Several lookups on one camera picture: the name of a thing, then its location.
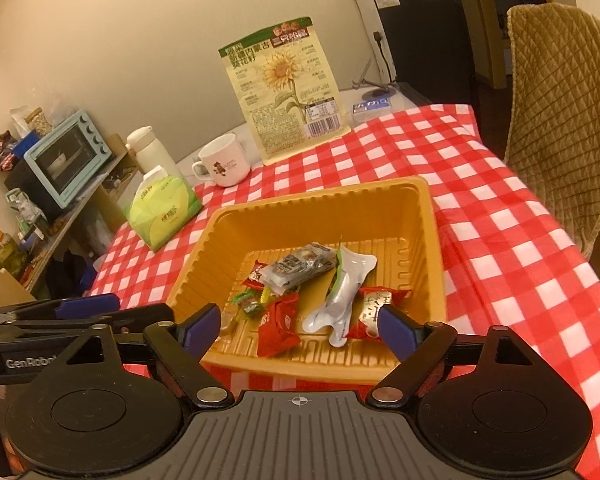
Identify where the clear brown candy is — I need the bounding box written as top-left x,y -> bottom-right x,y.
220,308 -> 239,336

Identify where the red pastry packet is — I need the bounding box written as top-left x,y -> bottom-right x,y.
257,292 -> 301,358

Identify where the green brown snack bag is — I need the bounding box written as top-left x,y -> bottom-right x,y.
302,246 -> 377,348

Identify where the clear grey snack packet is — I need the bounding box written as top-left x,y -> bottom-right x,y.
262,242 -> 337,296

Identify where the green candy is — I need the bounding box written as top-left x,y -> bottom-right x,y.
232,288 -> 264,318

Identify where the red candy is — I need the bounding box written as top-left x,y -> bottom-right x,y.
242,260 -> 268,290

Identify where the wooden shelf unit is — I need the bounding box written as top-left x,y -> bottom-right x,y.
0,133 -> 140,307

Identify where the red white snack packet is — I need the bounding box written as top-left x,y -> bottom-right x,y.
346,286 -> 412,340

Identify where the glass jar of pickles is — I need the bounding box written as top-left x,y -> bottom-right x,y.
0,230 -> 28,280

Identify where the yellow wrapped candy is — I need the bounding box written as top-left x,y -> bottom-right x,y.
260,286 -> 278,307

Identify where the red white checkered tablecloth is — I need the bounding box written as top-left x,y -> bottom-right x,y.
92,104 -> 600,479

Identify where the green tissue pack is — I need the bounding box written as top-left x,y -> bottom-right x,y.
125,166 -> 202,252

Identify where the orange plastic tray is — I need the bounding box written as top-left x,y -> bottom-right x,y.
165,174 -> 447,387

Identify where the light blue toaster oven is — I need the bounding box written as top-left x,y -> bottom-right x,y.
23,110 -> 112,209

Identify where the white thermos bottle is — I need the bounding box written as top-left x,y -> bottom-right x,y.
125,126 -> 183,178

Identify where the white mug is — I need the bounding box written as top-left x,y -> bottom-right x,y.
192,132 -> 251,188

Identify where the blue white small box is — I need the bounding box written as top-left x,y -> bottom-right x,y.
351,98 -> 392,126

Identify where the quilted olive chair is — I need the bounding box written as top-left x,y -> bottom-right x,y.
505,2 -> 600,256

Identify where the sunflower seed bag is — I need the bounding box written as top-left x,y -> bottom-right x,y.
219,16 -> 351,166

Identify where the black refrigerator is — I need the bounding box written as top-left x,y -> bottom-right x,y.
354,0 -> 479,107

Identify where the black power cable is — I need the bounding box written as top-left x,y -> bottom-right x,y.
352,31 -> 399,104

